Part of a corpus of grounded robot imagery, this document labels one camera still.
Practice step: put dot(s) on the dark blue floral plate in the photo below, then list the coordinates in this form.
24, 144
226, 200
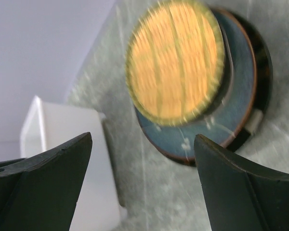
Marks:
227, 118

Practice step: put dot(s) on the black striped lacquer plate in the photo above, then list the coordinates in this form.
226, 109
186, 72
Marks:
264, 84

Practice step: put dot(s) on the white plastic bin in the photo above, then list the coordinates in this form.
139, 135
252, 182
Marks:
48, 125

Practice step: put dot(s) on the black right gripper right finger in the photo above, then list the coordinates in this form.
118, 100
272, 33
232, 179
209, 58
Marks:
241, 195

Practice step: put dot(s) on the round woven bamboo mat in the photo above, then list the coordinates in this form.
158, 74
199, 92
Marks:
174, 61

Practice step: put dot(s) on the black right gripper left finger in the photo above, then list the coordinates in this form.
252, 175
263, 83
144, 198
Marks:
40, 193

